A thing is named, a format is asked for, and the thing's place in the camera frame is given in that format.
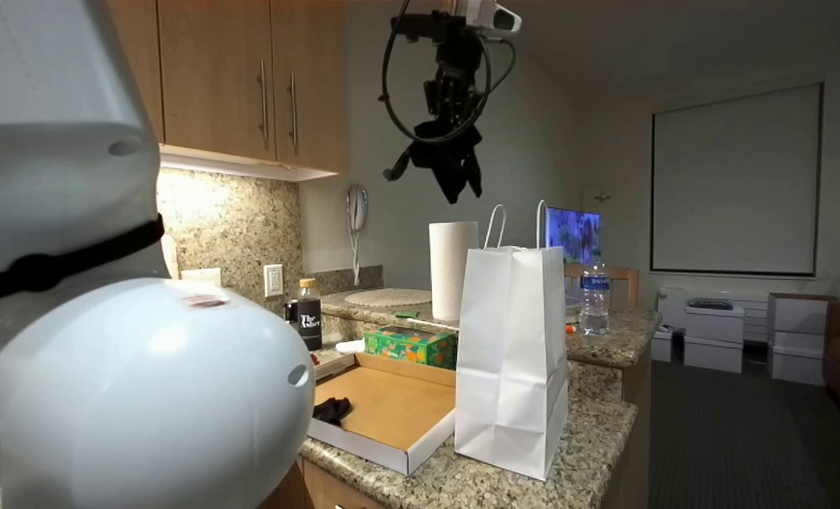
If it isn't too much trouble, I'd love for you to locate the white projector screen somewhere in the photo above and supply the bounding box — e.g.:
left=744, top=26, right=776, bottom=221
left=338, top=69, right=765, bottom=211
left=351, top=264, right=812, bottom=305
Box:
left=650, top=81, right=824, bottom=278

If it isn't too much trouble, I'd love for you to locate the black socks pile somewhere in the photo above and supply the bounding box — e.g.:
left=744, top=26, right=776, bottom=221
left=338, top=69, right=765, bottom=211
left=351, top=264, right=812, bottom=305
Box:
left=315, top=399, right=353, bottom=425

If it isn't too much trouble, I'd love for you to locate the wooden wall cabinet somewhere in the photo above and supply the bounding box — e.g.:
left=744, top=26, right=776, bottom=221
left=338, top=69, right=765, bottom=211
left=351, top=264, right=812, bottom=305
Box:
left=105, top=0, right=348, bottom=180

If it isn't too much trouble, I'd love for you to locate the white storage box right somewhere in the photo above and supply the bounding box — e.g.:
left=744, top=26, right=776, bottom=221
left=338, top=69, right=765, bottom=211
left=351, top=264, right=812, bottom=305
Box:
left=771, top=295, right=830, bottom=388

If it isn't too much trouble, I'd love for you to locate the white storage box left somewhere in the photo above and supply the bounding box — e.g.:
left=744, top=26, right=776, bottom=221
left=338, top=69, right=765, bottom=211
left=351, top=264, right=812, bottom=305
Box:
left=683, top=300, right=744, bottom=373

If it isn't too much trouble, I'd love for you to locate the white paper bag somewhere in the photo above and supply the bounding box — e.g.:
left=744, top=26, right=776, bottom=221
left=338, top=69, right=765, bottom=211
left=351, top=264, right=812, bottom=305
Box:
left=455, top=204, right=570, bottom=480

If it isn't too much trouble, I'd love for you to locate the white paper towel roll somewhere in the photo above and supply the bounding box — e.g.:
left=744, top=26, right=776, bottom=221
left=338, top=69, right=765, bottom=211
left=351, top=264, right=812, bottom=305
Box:
left=430, top=221, right=479, bottom=323

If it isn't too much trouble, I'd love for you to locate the cardboard tray box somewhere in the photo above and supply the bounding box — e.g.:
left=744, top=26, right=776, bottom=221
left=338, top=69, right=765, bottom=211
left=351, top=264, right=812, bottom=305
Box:
left=308, top=354, right=455, bottom=476

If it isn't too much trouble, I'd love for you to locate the white storage box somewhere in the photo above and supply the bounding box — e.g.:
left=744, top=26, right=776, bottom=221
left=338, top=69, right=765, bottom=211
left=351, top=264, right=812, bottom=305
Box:
left=771, top=295, right=830, bottom=388
left=683, top=300, right=744, bottom=373

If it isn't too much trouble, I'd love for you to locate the green tissue box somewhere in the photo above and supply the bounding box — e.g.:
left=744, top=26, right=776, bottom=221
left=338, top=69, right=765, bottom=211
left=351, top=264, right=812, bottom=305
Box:
left=366, top=329, right=455, bottom=368

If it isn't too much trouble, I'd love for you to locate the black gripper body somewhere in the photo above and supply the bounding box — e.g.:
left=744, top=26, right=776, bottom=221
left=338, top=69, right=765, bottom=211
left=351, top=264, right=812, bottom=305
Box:
left=424, top=12, right=484, bottom=127

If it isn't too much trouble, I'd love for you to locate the dark sauce bottle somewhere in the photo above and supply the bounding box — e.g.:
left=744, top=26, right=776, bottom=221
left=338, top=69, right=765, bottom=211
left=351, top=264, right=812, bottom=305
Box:
left=297, top=278, right=322, bottom=350

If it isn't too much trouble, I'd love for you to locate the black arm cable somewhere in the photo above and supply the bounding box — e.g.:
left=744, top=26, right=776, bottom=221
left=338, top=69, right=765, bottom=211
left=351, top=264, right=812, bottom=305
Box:
left=378, top=8, right=522, bottom=148

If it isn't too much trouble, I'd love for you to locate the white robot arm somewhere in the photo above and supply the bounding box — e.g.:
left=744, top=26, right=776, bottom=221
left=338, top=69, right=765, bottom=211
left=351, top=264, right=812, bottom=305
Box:
left=0, top=0, right=315, bottom=509

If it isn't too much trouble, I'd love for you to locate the water bottle right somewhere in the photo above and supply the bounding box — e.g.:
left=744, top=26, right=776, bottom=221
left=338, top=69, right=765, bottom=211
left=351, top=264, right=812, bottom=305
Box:
left=581, top=252, right=611, bottom=337

